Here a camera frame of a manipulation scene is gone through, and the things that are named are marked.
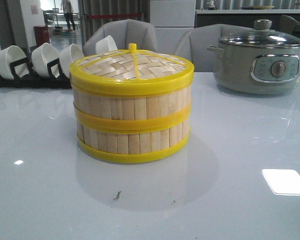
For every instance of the bamboo steamer tier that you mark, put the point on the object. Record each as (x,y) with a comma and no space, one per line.
(129,115)
(134,148)

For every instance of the woven bamboo steamer lid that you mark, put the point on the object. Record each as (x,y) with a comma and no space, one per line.
(131,72)

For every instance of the right grey upholstered chair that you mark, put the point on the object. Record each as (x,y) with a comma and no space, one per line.
(193,44)

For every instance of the grey upholstered chair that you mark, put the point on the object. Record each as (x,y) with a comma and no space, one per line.
(123,33)
(193,44)

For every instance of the white ceramic bowl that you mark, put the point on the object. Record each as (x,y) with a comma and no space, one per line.
(7,56)
(107,44)
(69,55)
(41,56)

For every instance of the left grey upholstered chair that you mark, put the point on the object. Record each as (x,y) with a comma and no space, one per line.
(123,33)

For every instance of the white cabinet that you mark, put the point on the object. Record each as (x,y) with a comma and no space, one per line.
(171,19)

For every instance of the grey-green electric cooking pot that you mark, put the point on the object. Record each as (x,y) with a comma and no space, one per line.
(256,70)

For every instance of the red bin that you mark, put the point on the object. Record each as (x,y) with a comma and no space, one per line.
(41,33)

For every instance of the black bowl rack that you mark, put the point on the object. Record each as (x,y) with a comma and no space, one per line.
(56,79)

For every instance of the person in background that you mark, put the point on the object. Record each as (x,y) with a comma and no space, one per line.
(67,9)

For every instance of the glass pot lid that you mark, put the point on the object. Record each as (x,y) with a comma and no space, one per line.
(261,36)

